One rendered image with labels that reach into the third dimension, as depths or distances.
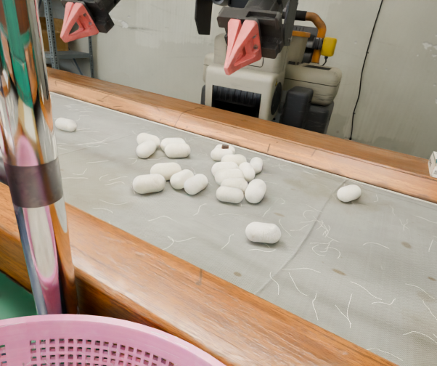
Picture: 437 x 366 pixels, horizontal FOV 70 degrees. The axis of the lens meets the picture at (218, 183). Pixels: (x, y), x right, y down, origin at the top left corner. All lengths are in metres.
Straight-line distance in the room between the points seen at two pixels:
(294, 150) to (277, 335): 0.35
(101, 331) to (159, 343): 0.03
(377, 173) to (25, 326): 0.44
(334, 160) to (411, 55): 1.93
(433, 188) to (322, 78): 0.81
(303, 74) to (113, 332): 1.14
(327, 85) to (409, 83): 1.22
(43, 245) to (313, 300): 0.19
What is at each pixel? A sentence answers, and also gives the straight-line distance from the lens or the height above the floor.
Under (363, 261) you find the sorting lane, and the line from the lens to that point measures 0.32.
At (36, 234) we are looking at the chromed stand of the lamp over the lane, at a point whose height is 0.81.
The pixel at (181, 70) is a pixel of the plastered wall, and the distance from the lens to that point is 2.76.
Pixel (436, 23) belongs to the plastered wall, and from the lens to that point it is 2.40.
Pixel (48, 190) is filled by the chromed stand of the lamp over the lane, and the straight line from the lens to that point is 0.17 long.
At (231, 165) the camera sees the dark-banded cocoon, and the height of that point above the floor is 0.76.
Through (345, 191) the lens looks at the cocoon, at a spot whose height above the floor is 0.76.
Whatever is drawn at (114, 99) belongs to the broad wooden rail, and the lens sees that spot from 0.70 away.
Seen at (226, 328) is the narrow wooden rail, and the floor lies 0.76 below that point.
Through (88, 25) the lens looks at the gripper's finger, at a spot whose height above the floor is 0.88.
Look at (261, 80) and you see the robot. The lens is 0.97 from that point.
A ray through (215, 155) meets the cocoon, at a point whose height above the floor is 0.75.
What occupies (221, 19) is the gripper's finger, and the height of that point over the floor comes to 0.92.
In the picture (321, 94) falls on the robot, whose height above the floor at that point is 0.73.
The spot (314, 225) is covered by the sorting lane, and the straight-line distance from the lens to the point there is 0.35.
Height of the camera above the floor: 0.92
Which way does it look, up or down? 27 degrees down
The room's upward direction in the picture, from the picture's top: 7 degrees clockwise
